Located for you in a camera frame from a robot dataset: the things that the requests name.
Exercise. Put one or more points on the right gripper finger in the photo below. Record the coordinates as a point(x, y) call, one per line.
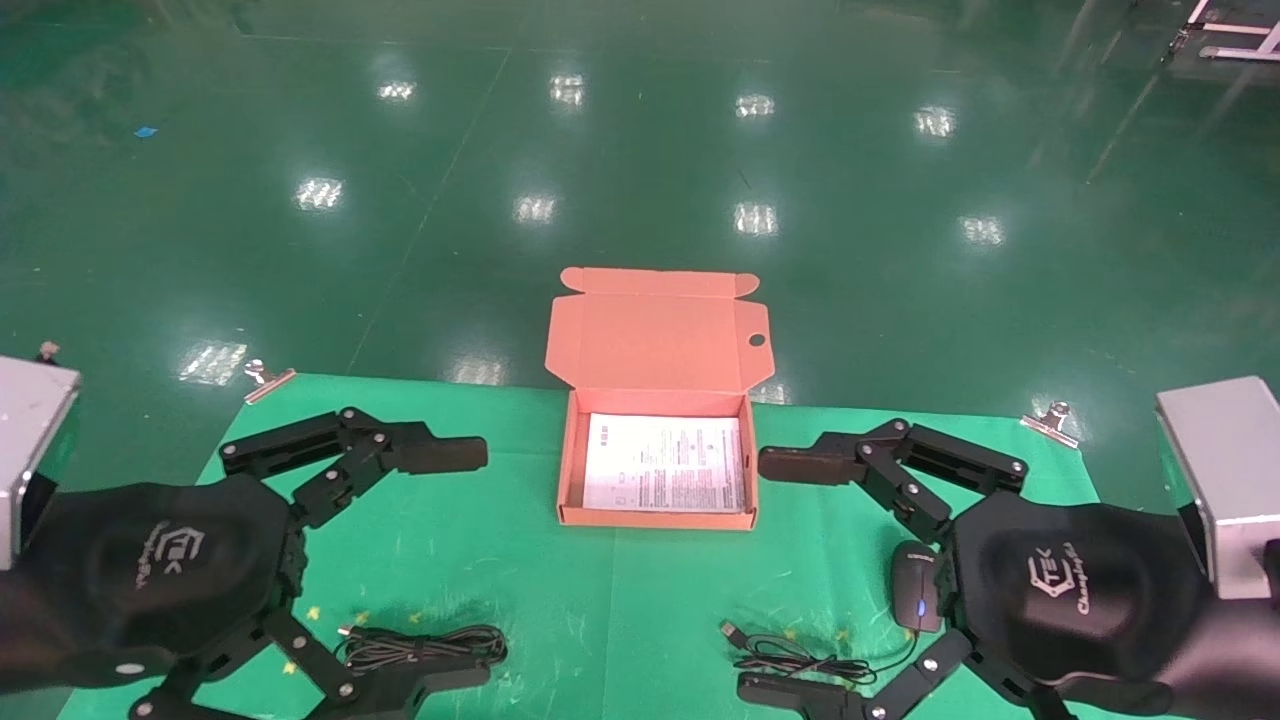
point(810, 462)

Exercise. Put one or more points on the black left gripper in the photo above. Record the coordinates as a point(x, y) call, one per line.
point(170, 560)

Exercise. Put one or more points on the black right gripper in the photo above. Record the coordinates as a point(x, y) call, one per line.
point(1080, 590)

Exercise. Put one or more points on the orange cardboard box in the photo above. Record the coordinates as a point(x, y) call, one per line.
point(655, 335)

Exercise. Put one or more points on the white printed paper leaflet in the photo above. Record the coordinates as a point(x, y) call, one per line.
point(665, 465)

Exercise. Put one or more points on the green table mat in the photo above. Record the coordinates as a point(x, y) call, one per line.
point(560, 610)

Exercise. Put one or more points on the metal binder clip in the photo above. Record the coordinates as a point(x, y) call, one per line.
point(268, 382)
point(1050, 424)

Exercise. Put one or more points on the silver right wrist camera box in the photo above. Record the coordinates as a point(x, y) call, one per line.
point(1235, 470)

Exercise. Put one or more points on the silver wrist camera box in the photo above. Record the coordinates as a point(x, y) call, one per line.
point(30, 440)
point(1235, 470)

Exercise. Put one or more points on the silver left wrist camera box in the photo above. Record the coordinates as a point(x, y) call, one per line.
point(30, 440)

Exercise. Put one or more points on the white metal frame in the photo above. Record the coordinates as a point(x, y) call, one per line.
point(1235, 52)

